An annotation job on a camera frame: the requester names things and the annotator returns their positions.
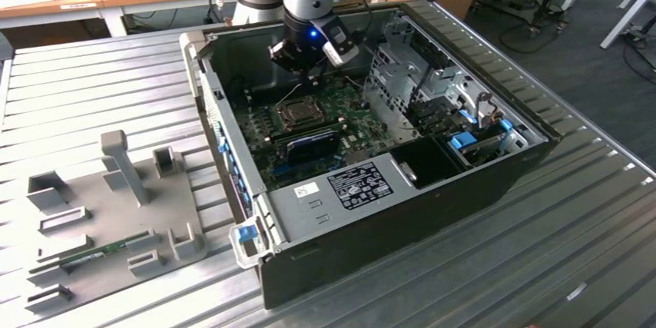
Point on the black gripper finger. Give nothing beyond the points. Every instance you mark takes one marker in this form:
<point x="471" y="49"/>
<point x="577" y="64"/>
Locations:
<point x="325" y="70"/>
<point x="309" y="76"/>

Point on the metal locking lever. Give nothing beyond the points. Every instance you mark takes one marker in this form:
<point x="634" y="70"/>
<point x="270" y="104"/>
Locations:
<point x="289" y="91"/>

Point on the CPU socket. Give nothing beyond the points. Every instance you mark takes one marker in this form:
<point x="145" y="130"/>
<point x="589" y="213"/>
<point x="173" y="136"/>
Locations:
<point x="295" y="124"/>

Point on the metal drive cage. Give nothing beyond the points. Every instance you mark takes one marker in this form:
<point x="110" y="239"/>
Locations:
<point x="393" y="74"/>

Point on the green RAM stick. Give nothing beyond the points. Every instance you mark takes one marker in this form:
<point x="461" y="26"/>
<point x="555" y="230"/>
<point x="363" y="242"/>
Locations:
<point x="307" y="133"/>
<point x="95" y="255"/>

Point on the green motherboard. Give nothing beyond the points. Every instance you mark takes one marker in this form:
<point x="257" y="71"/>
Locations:
<point x="362" y="136"/>

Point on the black graphics card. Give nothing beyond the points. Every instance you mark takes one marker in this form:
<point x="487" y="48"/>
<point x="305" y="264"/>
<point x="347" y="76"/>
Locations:
<point x="313" y="149"/>

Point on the small blue clip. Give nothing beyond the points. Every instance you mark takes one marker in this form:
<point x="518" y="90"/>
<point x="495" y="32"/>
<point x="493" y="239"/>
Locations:
<point x="223" y="148"/>

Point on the hard disk in blue carrier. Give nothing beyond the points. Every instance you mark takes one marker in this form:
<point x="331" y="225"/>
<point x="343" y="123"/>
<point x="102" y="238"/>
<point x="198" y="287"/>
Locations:
<point x="465" y="140"/>

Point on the grey power supply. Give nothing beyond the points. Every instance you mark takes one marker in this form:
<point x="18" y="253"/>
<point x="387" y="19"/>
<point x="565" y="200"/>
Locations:
<point x="303" y="220"/>

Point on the blue case latch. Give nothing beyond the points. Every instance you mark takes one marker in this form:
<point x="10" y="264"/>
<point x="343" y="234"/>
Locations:
<point x="247" y="234"/>

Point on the black PC case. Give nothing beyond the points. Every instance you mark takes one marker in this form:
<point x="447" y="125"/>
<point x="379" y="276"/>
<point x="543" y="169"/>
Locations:
<point x="390" y="251"/>

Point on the grey parts rack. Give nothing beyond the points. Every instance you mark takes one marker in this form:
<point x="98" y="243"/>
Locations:
<point x="103" y="224"/>

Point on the white table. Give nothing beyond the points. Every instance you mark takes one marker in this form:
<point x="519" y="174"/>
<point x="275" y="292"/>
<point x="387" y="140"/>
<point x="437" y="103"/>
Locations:
<point x="630" y="17"/>

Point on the white tape strip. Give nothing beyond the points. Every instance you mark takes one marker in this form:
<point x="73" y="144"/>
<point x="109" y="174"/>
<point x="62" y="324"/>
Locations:
<point x="577" y="291"/>

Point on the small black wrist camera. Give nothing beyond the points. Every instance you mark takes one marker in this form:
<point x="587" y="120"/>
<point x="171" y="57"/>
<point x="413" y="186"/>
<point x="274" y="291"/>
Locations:
<point x="281" y="52"/>

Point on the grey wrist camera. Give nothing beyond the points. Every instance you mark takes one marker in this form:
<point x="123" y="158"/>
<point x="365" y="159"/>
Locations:
<point x="341" y="47"/>

